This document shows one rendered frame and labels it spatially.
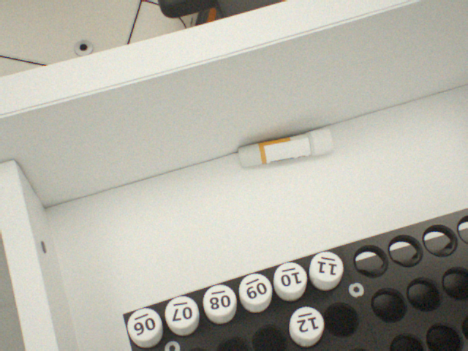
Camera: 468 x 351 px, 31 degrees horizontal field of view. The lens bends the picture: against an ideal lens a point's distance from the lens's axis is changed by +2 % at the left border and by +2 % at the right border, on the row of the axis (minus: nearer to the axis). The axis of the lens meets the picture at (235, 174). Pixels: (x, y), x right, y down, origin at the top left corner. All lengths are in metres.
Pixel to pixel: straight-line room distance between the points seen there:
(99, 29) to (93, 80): 0.80
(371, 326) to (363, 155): 0.12
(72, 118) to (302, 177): 0.12
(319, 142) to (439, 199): 0.06
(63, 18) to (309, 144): 0.77
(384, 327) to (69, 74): 0.16
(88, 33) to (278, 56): 0.79
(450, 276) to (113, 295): 0.15
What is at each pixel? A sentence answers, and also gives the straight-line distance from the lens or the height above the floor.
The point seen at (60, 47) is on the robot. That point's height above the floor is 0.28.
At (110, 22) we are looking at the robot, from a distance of 1.14.
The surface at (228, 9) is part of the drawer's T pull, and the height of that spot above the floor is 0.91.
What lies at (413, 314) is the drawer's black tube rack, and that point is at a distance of 0.33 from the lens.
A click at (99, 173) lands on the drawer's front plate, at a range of 0.40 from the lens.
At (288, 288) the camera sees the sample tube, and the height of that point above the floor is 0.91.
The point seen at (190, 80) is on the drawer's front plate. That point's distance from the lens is 0.35.
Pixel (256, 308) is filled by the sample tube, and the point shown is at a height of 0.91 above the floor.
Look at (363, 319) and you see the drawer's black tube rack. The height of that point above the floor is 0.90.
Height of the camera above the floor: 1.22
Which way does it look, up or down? 66 degrees down
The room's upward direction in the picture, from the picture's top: 1 degrees counter-clockwise
